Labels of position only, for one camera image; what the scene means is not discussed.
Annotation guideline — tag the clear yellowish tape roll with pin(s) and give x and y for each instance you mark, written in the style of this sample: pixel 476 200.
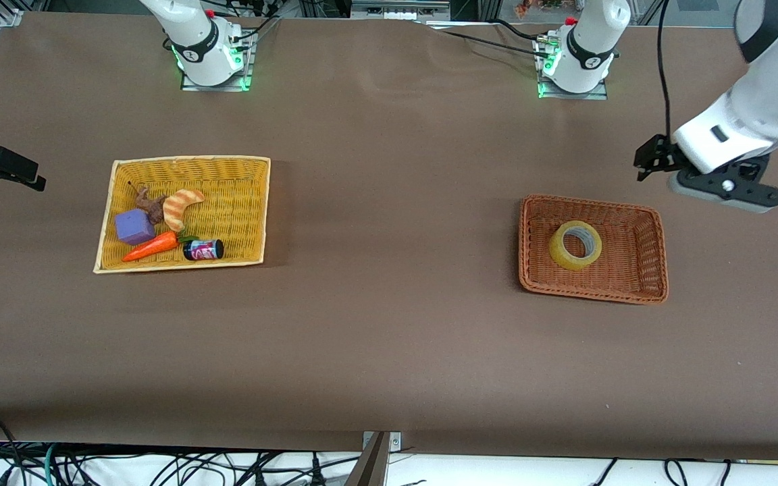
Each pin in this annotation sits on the clear yellowish tape roll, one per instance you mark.
pixel 558 253

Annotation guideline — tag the brown lumpy toy food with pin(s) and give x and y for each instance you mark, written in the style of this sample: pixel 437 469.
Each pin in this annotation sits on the brown lumpy toy food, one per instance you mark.
pixel 154 209

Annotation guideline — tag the toy croissant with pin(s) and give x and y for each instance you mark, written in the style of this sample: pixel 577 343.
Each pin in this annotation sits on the toy croissant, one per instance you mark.
pixel 176 209

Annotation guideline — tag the purple toy cube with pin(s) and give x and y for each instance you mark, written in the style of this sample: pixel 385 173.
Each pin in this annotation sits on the purple toy cube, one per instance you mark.
pixel 134 227

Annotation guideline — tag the silver metal bracket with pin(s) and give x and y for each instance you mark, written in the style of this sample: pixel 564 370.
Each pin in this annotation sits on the silver metal bracket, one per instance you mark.
pixel 394 442

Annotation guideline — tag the brown wicker basket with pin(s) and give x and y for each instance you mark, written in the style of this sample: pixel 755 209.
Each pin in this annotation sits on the brown wicker basket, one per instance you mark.
pixel 632 270

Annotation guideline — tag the dark can with pink label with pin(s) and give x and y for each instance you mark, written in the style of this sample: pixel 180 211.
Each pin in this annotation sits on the dark can with pink label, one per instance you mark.
pixel 203 250

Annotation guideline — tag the grey metal box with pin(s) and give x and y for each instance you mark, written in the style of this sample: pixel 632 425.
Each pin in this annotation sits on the grey metal box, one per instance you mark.
pixel 399 9

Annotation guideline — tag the orange toy carrot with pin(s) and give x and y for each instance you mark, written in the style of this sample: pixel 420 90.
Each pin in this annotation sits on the orange toy carrot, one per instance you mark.
pixel 149 248

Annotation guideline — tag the dark metal bar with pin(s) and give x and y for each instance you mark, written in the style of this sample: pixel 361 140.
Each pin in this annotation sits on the dark metal bar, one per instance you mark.
pixel 370 466

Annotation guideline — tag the yellow wicker basket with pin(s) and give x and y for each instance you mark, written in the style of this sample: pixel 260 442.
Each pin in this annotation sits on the yellow wicker basket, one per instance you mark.
pixel 240 202

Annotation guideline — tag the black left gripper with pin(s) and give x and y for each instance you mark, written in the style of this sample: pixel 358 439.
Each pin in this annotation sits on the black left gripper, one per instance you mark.
pixel 661 156

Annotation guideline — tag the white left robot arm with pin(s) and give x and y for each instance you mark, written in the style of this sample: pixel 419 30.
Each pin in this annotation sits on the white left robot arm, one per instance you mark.
pixel 754 108

